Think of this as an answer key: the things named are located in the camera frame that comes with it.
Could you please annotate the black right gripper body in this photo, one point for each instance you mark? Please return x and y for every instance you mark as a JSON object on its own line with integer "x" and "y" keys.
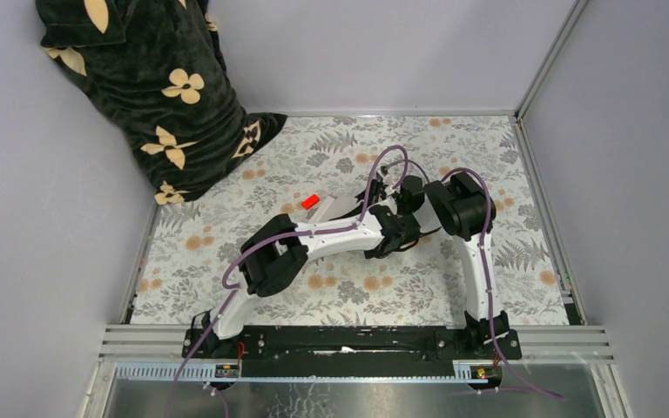
{"x": 403, "y": 208}

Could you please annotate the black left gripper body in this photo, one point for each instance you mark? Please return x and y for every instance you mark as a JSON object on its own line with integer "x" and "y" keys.
{"x": 378, "y": 255}

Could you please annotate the white cardboard paper box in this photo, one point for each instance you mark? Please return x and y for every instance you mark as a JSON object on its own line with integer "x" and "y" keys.
{"x": 343, "y": 207}

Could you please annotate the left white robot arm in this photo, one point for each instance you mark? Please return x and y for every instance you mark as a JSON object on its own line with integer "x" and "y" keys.
{"x": 271, "y": 260}

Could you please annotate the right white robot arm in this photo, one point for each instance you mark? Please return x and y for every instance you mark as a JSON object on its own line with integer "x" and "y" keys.
{"x": 460, "y": 206}

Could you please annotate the red rectangular block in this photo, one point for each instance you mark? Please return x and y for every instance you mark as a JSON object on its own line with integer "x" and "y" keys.
{"x": 311, "y": 201}

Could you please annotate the floral patterned table cloth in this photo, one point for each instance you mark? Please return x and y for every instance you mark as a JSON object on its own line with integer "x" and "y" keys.
{"x": 195, "y": 242}

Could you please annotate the black floral plush blanket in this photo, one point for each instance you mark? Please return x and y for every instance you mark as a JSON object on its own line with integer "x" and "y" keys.
{"x": 155, "y": 69}

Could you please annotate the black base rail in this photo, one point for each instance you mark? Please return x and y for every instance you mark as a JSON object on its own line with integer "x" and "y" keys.
{"x": 268, "y": 342}

